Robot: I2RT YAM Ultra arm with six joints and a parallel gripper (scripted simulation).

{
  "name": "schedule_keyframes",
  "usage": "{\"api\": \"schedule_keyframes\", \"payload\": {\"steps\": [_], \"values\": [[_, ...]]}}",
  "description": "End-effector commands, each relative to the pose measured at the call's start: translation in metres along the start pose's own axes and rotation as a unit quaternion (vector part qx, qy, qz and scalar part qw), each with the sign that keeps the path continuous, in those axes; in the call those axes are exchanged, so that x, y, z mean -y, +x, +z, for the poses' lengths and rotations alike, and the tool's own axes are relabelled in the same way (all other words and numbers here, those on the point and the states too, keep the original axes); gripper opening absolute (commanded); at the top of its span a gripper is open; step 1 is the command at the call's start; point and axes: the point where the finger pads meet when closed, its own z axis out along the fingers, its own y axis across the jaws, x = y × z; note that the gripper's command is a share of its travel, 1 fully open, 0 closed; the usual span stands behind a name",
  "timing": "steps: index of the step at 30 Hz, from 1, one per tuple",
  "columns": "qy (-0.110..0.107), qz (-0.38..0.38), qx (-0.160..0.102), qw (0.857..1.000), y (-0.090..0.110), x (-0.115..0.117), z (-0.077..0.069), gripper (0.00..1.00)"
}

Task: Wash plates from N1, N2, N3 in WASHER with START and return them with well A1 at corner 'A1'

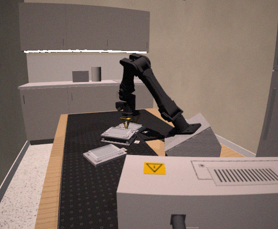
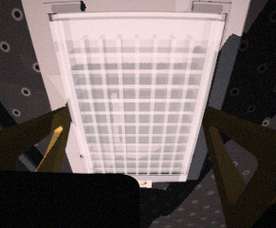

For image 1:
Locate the light grey machine housing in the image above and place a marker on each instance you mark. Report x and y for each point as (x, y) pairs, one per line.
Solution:
(209, 192)

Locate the white well plate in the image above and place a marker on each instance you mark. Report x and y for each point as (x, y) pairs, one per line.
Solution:
(104, 152)
(118, 131)
(132, 126)

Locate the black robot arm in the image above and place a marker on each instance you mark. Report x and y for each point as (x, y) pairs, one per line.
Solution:
(139, 65)

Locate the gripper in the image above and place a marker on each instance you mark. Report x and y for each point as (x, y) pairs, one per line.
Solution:
(131, 112)

